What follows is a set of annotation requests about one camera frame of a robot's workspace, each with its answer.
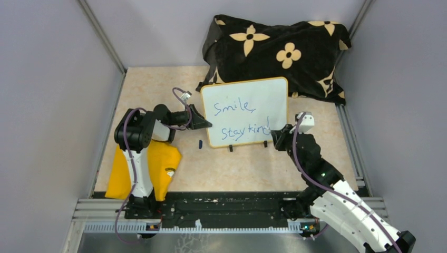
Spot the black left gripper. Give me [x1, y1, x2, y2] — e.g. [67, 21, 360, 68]
[168, 104, 213, 130]

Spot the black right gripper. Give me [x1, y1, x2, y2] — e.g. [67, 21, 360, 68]
[271, 123, 305, 172]

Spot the white whiteboard yellow frame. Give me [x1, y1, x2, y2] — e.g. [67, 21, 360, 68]
[200, 77, 288, 148]

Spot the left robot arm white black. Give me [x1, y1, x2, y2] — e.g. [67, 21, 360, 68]
[109, 104, 212, 218]

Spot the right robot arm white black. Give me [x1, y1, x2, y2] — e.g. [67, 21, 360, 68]
[270, 124, 416, 252]

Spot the yellow cloth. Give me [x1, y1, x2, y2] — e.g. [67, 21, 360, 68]
[105, 141, 182, 201]

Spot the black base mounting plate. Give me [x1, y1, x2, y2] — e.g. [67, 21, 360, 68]
[124, 191, 324, 232]

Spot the black floral pillow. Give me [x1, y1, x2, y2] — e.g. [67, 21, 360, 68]
[196, 14, 352, 105]

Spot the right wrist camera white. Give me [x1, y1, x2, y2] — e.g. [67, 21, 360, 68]
[295, 112, 315, 133]

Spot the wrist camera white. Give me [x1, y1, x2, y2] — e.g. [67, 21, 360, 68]
[180, 91, 192, 103]
[295, 112, 315, 133]

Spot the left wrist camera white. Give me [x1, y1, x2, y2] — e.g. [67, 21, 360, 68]
[180, 91, 192, 103]

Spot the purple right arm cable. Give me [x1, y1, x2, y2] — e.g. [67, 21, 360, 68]
[291, 111, 404, 253]

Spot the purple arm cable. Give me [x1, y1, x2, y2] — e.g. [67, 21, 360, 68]
[113, 87, 193, 245]
[291, 111, 404, 253]

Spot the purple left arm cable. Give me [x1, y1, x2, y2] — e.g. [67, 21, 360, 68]
[113, 87, 193, 245]

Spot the right aluminium frame post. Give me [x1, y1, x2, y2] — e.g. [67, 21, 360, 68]
[335, 0, 374, 67]

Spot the aluminium frame post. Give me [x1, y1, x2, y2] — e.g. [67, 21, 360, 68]
[335, 0, 374, 67]
[76, 0, 127, 74]

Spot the aluminium front rail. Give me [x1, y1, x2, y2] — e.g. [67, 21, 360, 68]
[71, 196, 389, 235]

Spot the left aluminium frame post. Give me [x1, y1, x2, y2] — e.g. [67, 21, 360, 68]
[76, 0, 127, 74]

